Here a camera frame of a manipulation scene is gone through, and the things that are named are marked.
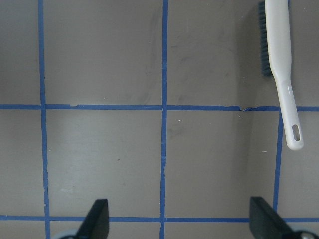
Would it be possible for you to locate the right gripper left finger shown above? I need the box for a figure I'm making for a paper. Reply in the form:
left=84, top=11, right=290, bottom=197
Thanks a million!
left=75, top=199, right=110, bottom=239

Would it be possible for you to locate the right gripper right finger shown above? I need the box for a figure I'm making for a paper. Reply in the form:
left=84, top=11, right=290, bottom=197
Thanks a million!
left=249, top=197, right=302, bottom=239

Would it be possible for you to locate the beige hand brush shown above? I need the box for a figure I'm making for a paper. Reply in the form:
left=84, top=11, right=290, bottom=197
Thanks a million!
left=258, top=0, right=304, bottom=151

